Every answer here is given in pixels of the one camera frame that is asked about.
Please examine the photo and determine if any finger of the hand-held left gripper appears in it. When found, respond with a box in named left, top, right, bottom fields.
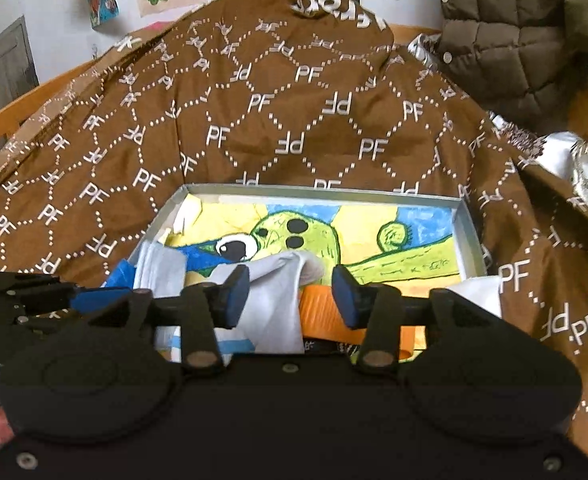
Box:
left=0, top=270, right=82, bottom=311
left=24, top=286, right=137, bottom=331

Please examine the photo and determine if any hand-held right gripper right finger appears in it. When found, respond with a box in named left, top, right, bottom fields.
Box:
left=331, top=265, right=502, bottom=377

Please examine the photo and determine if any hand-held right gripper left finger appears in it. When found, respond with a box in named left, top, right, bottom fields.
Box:
left=81, top=264, right=251, bottom=377

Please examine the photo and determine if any orange cloth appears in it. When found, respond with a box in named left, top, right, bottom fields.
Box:
left=299, top=285, right=420, bottom=361

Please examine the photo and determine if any light grey cloth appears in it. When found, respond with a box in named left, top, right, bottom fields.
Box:
left=134, top=242, right=325, bottom=356

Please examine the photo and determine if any yellow patterned sock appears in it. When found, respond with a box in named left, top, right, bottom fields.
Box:
left=171, top=327, right=255, bottom=362

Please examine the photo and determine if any dark navy sock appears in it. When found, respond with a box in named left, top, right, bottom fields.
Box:
left=304, top=339, right=355, bottom=358

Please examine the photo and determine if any white cloth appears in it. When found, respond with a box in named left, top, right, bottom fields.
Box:
left=444, top=275, right=505, bottom=321

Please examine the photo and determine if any shallow grey cardboard box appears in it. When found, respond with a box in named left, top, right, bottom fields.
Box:
left=124, top=185, right=490, bottom=361

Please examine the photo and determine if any green cartoon drawing sheet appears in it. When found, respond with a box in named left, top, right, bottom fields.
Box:
left=174, top=197, right=462, bottom=291

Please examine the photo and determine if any brown printed duvet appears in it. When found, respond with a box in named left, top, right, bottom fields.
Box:
left=0, top=0, right=588, bottom=461

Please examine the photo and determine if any grey door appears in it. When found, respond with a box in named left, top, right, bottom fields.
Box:
left=0, top=15, right=40, bottom=123

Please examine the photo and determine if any brown puffer jacket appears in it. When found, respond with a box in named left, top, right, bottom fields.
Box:
left=436, top=0, right=588, bottom=136

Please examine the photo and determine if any wooden bed guard rail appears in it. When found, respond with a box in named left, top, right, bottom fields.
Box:
left=0, top=57, right=105, bottom=161

